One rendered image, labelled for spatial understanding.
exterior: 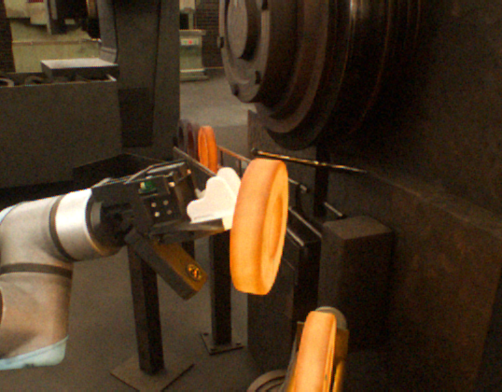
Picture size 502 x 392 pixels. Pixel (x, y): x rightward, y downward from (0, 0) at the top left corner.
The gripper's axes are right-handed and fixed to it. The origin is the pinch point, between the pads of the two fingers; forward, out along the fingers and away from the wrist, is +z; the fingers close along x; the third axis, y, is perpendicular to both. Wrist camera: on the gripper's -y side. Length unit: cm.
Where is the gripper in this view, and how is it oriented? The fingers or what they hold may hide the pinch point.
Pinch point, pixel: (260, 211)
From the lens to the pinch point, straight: 54.7
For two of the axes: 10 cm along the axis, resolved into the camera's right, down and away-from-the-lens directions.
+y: -2.7, -9.2, -2.9
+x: 2.7, -3.6, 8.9
